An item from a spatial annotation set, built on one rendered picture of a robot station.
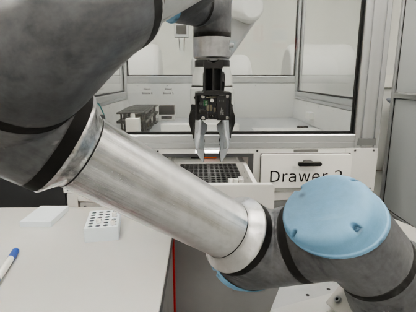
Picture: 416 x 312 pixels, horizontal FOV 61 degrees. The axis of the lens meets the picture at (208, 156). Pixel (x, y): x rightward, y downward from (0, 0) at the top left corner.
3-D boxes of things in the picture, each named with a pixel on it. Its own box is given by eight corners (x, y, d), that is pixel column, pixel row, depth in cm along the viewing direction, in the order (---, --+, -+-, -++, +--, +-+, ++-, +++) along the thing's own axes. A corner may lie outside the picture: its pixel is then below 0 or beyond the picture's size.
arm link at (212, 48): (193, 39, 74) (232, 39, 74) (193, 62, 75) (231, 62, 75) (192, 36, 67) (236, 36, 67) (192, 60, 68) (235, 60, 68)
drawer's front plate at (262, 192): (273, 229, 83) (275, 184, 81) (149, 230, 83) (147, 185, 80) (271, 226, 85) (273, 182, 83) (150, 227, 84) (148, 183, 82)
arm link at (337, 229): (421, 294, 43) (369, 231, 37) (319, 302, 51) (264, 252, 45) (409, 213, 51) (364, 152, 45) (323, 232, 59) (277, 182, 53)
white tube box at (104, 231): (119, 239, 91) (117, 226, 90) (84, 242, 89) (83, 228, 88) (121, 221, 103) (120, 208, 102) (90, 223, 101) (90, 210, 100)
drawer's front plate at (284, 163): (349, 187, 115) (352, 154, 113) (260, 187, 115) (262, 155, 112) (347, 186, 117) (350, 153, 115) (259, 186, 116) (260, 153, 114)
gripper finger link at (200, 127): (189, 164, 73) (195, 121, 71) (189, 158, 79) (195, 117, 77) (204, 167, 73) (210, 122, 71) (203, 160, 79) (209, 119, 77)
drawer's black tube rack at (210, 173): (244, 207, 92) (244, 183, 91) (176, 208, 92) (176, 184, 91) (235, 182, 114) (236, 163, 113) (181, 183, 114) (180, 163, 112)
